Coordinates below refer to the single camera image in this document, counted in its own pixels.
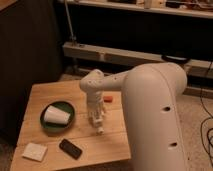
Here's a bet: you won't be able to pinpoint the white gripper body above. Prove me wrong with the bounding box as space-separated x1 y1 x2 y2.
86 91 106 124

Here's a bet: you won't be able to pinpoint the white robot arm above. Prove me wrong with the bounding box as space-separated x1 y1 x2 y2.
79 63 189 171

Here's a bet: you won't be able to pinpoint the orange red small object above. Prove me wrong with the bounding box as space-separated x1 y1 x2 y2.
103 96 113 102

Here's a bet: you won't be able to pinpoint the white paper cup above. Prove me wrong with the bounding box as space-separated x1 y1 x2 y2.
44 105 69 125

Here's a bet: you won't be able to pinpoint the wooden table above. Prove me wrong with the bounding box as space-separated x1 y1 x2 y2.
10 80 130 171

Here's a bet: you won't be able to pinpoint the black smartphone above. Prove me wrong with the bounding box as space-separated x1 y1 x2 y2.
59 139 82 160

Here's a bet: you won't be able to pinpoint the grey metal pole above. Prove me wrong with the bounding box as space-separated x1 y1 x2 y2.
64 0 76 45

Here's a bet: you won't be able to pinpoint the white square sponge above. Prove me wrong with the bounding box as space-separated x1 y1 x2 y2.
22 143 47 162

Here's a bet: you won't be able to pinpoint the long grey shelf beam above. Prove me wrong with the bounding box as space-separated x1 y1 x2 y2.
62 41 213 80

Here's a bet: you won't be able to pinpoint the black cables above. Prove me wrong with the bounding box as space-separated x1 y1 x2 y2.
199 59 213 159

